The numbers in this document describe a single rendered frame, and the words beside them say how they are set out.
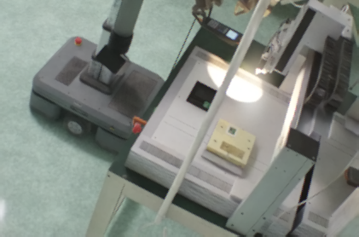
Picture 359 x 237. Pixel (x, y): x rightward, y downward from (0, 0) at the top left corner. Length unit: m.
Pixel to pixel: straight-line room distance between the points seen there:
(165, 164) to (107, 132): 0.99
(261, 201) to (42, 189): 1.30
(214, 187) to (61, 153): 1.21
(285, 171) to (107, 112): 1.35
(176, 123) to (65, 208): 0.91
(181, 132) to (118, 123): 0.82
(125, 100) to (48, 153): 0.52
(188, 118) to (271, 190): 0.50
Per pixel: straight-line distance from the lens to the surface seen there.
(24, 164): 2.73
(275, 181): 1.63
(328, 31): 1.88
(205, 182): 1.80
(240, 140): 1.94
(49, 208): 2.60
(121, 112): 2.73
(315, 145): 1.59
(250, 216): 1.79
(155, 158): 1.79
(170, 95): 2.03
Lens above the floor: 2.21
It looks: 42 degrees down
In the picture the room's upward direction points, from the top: 24 degrees clockwise
